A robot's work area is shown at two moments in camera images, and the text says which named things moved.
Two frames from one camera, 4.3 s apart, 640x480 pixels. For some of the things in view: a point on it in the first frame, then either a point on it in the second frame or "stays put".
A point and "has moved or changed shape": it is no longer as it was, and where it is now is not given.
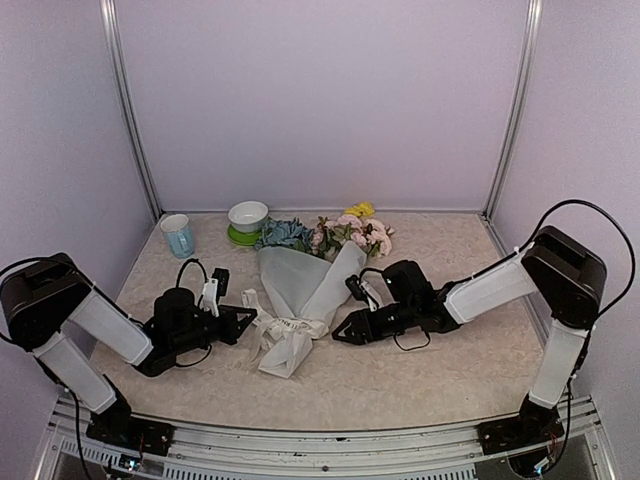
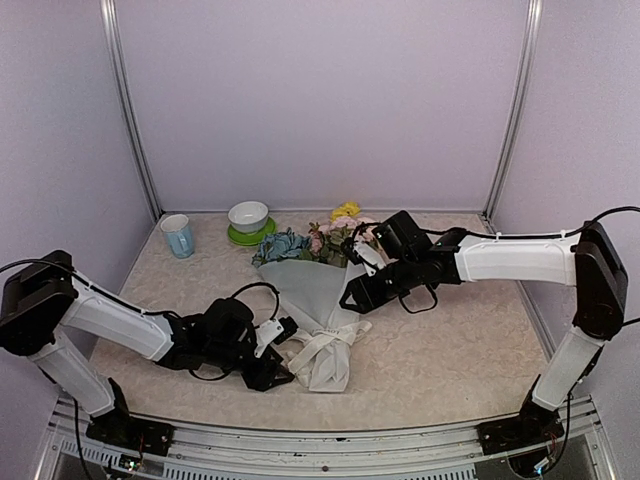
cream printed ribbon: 283,344 has moved or changed shape
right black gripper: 356,319 to 366,297
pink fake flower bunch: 330,235 has moved or changed shape
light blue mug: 179,235 stays put
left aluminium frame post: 109,12 stays put
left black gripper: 232,329 to 260,378
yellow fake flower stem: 362,208 to 348,208
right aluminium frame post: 531,28 stays put
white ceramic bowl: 248,216 stays put
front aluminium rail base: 232,450 stays put
